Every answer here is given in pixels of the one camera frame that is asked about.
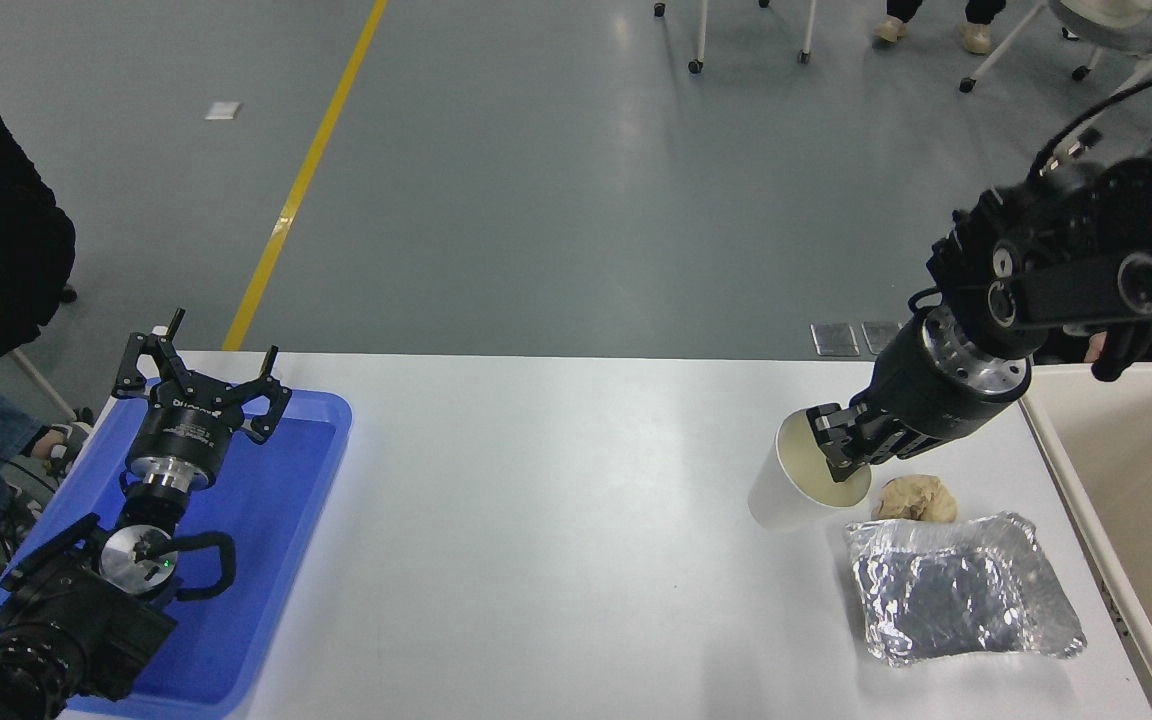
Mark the metal floor plate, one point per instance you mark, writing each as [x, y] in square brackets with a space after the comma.
[835, 339]
[881, 335]

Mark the white wheeled stand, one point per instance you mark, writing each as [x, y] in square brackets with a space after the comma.
[702, 30]

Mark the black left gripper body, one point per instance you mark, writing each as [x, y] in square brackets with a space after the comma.
[186, 425]

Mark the person's hand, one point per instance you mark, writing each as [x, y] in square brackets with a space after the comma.
[1098, 348]

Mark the crumpled silver foil tray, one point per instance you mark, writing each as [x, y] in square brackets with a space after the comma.
[956, 590]

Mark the large pale plastic bin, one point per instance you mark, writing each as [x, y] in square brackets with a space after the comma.
[1136, 470]

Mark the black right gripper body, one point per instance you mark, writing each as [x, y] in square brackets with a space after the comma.
[926, 400]

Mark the chair with white legs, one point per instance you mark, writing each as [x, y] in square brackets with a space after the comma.
[41, 380]

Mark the walking person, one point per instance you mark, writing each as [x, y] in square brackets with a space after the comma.
[976, 38]

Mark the crumpled tan paper ball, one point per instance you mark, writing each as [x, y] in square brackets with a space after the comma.
[916, 498]

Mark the white paper cup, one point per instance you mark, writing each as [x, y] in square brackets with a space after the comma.
[776, 500]

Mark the white office chair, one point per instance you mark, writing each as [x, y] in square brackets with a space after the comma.
[1116, 25]

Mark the blue plastic tray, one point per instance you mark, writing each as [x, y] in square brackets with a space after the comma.
[266, 520]

